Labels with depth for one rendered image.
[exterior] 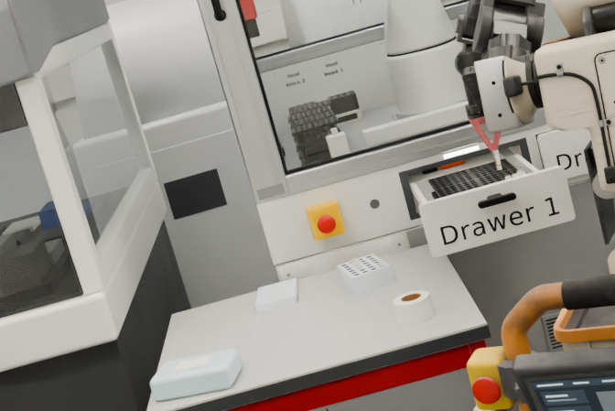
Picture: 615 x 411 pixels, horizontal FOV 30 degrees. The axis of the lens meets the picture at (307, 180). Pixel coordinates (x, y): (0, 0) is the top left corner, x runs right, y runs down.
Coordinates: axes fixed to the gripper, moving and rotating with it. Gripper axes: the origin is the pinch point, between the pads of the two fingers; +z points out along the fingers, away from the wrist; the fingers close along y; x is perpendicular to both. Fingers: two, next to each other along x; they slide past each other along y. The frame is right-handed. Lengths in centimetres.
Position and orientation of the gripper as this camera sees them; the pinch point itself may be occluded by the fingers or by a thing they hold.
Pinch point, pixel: (492, 146)
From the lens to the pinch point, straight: 234.4
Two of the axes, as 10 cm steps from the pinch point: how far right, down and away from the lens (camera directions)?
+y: -0.5, 1.1, -9.9
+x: 9.7, -2.4, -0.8
